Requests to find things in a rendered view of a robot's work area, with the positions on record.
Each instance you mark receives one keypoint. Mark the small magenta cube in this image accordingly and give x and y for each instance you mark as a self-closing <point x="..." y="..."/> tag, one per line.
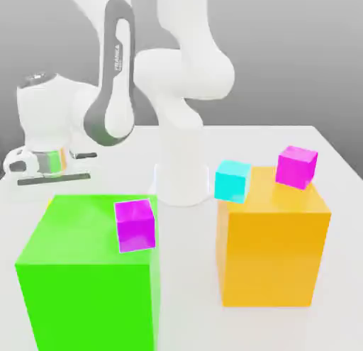
<point x="296" y="168"/>
<point x="136" y="227"/>

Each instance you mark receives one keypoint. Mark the large green box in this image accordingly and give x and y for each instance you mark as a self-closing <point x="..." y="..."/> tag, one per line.
<point x="85" y="294"/>

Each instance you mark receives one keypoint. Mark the large orange box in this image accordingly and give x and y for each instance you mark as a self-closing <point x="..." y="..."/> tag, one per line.
<point x="269" y="251"/>

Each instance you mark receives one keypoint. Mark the small yellow cube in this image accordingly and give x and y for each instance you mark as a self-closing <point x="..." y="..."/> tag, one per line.
<point x="49" y="202"/>

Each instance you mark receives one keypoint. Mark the small cyan cube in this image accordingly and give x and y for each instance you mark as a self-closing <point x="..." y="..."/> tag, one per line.
<point x="231" y="183"/>

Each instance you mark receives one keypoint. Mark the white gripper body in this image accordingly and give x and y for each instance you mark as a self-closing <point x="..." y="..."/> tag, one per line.
<point x="54" y="179"/>

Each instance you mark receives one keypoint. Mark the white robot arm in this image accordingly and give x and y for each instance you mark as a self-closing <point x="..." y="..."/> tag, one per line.
<point x="181" y="146"/>

